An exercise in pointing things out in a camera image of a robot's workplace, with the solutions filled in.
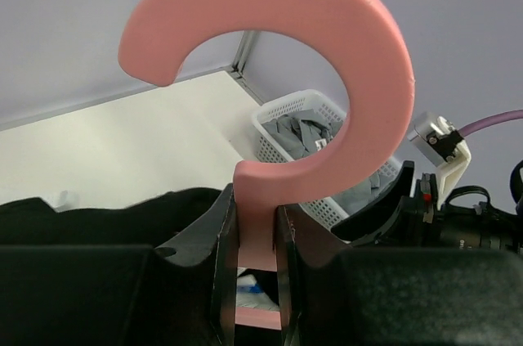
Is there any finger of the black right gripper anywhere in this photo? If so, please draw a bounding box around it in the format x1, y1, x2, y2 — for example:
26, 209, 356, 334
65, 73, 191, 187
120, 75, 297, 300
331, 160, 415, 242

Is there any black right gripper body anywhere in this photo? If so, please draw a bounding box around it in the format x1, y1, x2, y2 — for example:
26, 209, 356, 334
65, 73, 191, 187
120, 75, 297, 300
391, 173, 522, 252

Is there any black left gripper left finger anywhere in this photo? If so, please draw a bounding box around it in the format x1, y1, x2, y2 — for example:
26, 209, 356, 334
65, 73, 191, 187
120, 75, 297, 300
1, 186, 238, 345

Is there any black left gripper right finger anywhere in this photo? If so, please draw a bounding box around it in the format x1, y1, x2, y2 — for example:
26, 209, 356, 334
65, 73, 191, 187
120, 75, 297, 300
274, 206, 522, 345

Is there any black shirt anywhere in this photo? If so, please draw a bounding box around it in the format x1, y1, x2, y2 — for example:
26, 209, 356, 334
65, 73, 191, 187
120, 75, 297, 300
1, 187, 221, 246

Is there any grey shirt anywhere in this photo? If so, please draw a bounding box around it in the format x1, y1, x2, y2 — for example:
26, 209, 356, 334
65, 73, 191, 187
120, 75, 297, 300
262, 110, 393, 214

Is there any pink plastic hanger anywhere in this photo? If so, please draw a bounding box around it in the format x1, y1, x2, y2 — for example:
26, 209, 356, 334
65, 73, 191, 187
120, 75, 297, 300
116, 0, 416, 329

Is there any white plastic basket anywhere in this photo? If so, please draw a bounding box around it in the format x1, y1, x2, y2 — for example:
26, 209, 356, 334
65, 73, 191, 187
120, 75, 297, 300
252, 90, 400, 229

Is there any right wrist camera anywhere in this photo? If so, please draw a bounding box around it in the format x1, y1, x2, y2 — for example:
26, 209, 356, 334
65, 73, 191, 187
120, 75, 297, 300
407, 112, 472, 207

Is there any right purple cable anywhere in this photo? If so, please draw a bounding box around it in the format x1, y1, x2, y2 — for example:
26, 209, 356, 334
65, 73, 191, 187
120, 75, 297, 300
457, 108, 523, 142

